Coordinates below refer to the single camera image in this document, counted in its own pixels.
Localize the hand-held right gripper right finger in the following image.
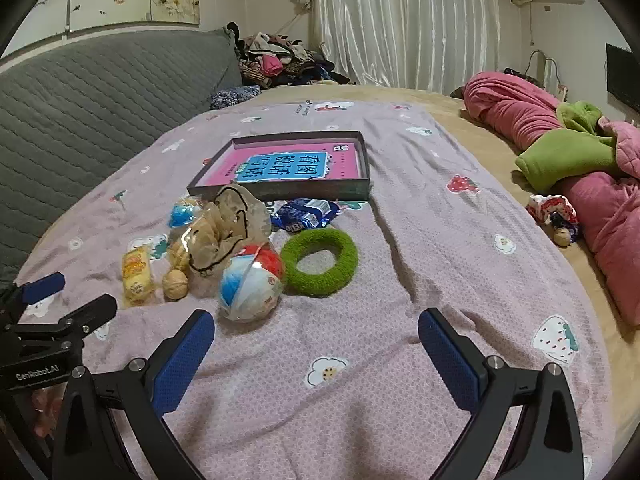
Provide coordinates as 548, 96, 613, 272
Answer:
417, 308, 586, 480

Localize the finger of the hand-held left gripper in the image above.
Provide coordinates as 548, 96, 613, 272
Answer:
0, 272, 66, 321
5, 294, 118, 356

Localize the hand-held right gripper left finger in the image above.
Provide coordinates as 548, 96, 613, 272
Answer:
52, 309, 216, 480

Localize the yellow snack packet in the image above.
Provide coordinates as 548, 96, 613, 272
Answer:
121, 246, 156, 307

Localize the small blue toy egg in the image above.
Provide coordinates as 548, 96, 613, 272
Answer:
219, 243, 286, 322

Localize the clear biscuit pack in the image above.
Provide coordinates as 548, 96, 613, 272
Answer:
167, 217, 221, 276

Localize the green fuzzy ring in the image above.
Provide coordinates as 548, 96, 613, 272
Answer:
280, 228, 359, 297

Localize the beige mesh bag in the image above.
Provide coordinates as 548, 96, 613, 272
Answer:
187, 184, 273, 281

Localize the blue cookie packet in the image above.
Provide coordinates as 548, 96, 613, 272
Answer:
270, 197, 341, 233

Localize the shallow grey cardboard box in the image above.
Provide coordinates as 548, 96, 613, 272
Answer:
186, 130, 373, 202

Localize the purple strawberry print blanket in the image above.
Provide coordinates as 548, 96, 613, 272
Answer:
15, 100, 608, 480

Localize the red and white floral scrunchie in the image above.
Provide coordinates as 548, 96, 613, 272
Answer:
527, 193, 581, 241

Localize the grey quilted headboard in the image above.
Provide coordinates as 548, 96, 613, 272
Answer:
0, 27, 244, 291

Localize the green fleece blanket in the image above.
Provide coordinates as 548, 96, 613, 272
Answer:
515, 101, 626, 193

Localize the tan bed sheet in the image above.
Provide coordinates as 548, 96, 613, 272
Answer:
260, 84, 640, 480

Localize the pink duvet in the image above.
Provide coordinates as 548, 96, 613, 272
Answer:
462, 71, 640, 326

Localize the dark floral cloth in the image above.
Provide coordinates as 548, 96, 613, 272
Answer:
210, 85, 262, 111

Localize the black bag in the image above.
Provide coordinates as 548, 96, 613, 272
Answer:
502, 67, 543, 87

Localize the white chair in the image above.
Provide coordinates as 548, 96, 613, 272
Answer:
530, 50, 568, 101

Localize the pile of clothes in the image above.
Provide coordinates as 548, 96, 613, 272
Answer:
227, 22, 356, 87

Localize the black television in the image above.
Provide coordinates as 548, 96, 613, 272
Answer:
606, 43, 640, 111

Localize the white curtain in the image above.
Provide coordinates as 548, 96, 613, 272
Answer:
310, 0, 501, 93

